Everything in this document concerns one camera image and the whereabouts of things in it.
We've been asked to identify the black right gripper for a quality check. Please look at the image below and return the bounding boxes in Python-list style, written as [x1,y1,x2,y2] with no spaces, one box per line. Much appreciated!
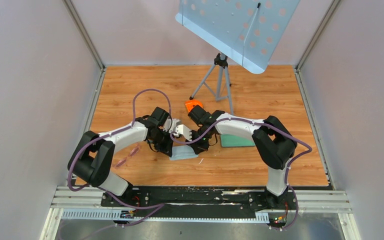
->
[185,128,213,155]

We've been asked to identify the light blue cleaning cloth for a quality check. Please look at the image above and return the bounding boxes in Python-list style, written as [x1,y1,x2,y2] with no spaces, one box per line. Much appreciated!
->
[169,145,199,161]

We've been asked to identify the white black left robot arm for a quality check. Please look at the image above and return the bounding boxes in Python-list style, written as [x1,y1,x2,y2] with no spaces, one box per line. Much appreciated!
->
[67,107,175,207]

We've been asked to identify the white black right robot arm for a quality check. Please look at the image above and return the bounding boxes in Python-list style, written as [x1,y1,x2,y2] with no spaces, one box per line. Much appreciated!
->
[188,105,297,209]

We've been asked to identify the pink transparent sunglasses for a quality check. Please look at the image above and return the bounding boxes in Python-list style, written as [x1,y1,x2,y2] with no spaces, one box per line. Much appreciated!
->
[113,145,141,168]

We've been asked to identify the orange D-shaped toy block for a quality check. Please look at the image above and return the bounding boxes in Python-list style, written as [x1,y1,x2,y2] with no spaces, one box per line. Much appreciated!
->
[184,99,204,113]

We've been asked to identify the grey tripod stand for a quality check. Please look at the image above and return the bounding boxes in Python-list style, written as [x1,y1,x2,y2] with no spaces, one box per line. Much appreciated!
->
[189,52,234,115]

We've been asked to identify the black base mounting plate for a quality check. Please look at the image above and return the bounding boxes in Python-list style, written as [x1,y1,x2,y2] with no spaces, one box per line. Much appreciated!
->
[100,186,298,220]

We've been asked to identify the perforated light blue stand tray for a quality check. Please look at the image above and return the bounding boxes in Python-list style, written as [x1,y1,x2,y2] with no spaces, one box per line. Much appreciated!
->
[175,0,299,74]

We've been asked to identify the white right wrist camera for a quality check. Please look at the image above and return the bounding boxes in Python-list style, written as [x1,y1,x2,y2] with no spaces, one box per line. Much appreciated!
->
[173,124,193,142]

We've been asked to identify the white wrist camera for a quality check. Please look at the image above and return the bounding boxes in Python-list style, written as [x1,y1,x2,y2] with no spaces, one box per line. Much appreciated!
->
[163,118,181,133]
[173,124,193,142]

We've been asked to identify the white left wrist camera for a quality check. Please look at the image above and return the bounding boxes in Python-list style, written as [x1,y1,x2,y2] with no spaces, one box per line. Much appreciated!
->
[163,118,181,133]

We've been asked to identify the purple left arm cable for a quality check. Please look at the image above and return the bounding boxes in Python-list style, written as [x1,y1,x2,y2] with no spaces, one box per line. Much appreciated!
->
[66,88,173,229]

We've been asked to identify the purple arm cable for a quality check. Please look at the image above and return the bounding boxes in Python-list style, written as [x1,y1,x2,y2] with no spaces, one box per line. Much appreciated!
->
[169,117,313,231]
[66,88,173,229]

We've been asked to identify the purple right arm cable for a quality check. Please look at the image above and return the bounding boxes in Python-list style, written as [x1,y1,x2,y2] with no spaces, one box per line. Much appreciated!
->
[169,117,313,231]

